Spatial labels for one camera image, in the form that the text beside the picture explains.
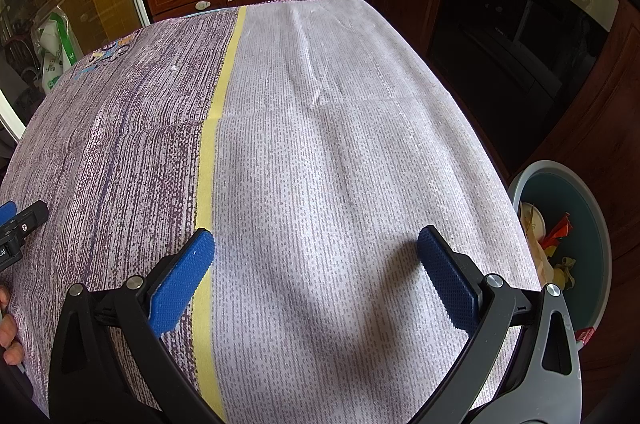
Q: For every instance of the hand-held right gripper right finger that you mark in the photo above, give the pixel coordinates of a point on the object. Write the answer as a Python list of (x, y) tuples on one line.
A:
[(450, 279)]

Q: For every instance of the black built-in oven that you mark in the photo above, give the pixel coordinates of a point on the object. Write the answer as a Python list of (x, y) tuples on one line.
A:
[(500, 28)]

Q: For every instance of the round grey-rimmed waste bin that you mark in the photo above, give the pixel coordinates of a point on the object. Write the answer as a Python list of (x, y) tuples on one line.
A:
[(597, 224)]

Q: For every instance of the green and white bag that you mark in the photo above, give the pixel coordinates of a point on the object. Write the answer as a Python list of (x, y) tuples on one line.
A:
[(55, 53)]

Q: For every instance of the white paper cup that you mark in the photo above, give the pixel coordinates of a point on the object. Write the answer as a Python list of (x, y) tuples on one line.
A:
[(532, 219)]

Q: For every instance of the red snack wrapper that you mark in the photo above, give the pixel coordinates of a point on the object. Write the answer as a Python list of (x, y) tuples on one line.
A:
[(557, 231)]

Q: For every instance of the person's left hand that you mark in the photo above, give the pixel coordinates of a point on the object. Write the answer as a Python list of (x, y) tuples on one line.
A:
[(10, 334)]

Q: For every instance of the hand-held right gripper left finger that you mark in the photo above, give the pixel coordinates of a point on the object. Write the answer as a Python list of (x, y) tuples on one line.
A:
[(180, 284)]

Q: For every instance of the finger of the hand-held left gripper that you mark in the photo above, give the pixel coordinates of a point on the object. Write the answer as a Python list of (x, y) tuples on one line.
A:
[(30, 216)]

